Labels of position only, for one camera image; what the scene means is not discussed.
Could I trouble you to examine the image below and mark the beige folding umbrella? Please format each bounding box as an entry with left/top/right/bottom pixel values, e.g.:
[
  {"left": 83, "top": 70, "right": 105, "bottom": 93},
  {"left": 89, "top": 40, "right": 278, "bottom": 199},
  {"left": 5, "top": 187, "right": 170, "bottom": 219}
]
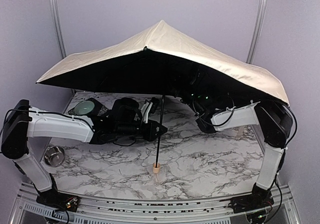
[{"left": 35, "top": 20, "right": 291, "bottom": 174}]

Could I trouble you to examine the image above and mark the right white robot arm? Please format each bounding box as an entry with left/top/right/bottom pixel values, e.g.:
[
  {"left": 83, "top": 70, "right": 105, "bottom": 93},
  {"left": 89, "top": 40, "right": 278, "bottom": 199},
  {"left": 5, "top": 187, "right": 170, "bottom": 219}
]
[{"left": 181, "top": 94, "right": 296, "bottom": 190}]

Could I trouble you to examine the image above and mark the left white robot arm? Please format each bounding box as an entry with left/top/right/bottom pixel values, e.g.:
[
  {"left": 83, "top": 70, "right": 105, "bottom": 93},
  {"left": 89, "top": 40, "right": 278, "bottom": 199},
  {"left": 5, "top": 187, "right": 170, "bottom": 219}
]
[{"left": 0, "top": 97, "right": 168, "bottom": 193}]

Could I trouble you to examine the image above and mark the black patterned mat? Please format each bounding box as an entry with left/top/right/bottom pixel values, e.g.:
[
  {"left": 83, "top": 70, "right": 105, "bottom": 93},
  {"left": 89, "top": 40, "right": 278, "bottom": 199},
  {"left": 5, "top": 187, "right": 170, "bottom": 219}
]
[{"left": 68, "top": 98, "right": 108, "bottom": 116}]

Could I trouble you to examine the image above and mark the green bowl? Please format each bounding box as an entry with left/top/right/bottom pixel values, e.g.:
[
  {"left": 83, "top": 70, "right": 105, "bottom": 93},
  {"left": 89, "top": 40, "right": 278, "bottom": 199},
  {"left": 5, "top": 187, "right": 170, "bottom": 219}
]
[{"left": 74, "top": 100, "right": 95, "bottom": 116}]

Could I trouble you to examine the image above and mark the transparent plastic strip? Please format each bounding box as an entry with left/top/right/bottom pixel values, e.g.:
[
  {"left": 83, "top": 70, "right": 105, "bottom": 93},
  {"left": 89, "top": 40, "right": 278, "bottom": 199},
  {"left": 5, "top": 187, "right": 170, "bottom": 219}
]
[{"left": 236, "top": 125, "right": 246, "bottom": 139}]

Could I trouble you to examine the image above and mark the steel cup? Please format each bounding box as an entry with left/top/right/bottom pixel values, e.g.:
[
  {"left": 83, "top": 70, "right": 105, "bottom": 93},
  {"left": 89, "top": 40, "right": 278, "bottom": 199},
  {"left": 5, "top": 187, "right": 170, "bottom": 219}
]
[{"left": 44, "top": 146, "right": 66, "bottom": 167}]

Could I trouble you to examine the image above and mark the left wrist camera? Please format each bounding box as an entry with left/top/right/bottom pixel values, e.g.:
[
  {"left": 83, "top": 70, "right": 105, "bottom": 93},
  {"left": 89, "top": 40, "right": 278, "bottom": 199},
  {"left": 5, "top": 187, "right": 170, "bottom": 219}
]
[{"left": 140, "top": 97, "right": 160, "bottom": 124}]

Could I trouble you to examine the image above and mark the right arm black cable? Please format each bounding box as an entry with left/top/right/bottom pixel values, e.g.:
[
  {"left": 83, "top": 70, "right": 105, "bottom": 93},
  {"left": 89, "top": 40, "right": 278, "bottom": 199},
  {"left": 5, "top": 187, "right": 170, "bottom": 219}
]
[{"left": 224, "top": 93, "right": 298, "bottom": 149}]

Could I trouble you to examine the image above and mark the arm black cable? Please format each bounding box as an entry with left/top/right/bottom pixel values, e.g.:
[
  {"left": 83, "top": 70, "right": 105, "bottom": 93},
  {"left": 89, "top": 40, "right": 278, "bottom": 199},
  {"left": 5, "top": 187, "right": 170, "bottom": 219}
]
[
  {"left": 224, "top": 93, "right": 298, "bottom": 149},
  {"left": 0, "top": 108, "right": 88, "bottom": 134}
]

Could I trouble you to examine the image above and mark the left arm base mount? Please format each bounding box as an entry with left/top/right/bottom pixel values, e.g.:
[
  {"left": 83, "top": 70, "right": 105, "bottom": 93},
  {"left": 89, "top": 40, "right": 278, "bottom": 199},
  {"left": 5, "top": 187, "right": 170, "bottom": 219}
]
[{"left": 35, "top": 173, "right": 80, "bottom": 212}]

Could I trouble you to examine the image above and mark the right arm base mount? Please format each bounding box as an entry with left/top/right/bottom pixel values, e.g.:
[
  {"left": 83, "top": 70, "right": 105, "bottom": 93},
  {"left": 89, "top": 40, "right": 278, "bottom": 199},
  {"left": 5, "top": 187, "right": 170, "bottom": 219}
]
[{"left": 228, "top": 184, "right": 274, "bottom": 213}]

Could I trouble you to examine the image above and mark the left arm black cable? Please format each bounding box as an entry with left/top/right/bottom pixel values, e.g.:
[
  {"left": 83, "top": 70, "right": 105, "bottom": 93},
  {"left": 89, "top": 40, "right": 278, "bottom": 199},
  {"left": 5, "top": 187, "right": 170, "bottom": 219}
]
[{"left": 0, "top": 108, "right": 88, "bottom": 134}]

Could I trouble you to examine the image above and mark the front aluminium rail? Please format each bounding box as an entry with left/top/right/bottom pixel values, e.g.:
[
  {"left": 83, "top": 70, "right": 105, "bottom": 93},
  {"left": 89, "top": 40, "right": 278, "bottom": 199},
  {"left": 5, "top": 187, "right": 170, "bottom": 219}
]
[{"left": 9, "top": 183, "right": 301, "bottom": 223}]

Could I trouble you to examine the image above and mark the right aluminium frame post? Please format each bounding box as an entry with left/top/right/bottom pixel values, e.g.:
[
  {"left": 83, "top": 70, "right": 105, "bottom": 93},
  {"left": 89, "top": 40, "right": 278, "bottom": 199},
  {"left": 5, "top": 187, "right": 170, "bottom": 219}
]
[{"left": 246, "top": 0, "right": 268, "bottom": 64}]

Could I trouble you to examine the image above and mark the aluminium frame post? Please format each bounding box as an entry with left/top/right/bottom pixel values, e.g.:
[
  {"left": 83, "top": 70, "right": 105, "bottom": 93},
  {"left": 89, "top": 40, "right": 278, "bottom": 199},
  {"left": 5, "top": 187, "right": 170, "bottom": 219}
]
[
  {"left": 49, "top": 0, "right": 67, "bottom": 59},
  {"left": 246, "top": 0, "right": 268, "bottom": 64}
]

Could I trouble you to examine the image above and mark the left aluminium frame post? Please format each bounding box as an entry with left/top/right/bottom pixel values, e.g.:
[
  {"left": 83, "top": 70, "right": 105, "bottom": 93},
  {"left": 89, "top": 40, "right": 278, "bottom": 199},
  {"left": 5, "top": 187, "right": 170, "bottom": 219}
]
[{"left": 49, "top": 0, "right": 67, "bottom": 59}]

